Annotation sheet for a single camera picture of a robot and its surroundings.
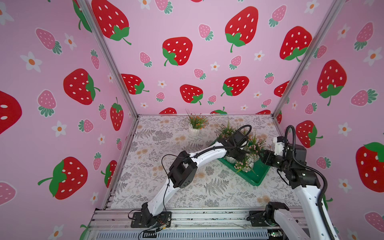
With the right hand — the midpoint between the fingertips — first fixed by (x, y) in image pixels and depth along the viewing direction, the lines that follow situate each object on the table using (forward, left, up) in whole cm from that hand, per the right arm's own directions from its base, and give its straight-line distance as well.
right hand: (260, 152), depth 75 cm
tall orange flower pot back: (+24, +35, -7) cm, 43 cm away
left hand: (+5, +4, -13) cm, 14 cm away
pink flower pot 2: (-1, +3, -12) cm, 12 cm away
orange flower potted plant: (+8, +1, -4) cm, 9 cm away
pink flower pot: (+18, +15, -7) cm, 25 cm away
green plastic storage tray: (-3, -3, -20) cm, 21 cm away
